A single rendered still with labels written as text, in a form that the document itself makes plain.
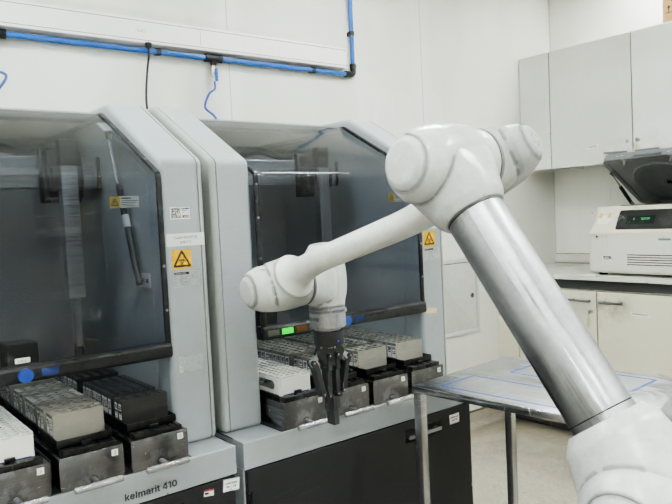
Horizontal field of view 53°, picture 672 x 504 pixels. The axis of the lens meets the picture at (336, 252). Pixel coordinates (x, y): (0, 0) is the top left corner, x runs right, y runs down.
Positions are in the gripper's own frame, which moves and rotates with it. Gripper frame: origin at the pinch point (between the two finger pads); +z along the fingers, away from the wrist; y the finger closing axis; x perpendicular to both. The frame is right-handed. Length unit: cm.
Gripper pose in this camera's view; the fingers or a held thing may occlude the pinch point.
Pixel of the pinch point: (332, 409)
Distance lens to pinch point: 173.2
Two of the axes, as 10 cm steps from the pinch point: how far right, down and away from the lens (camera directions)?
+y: -7.8, 0.8, -6.2
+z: 0.6, 10.0, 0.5
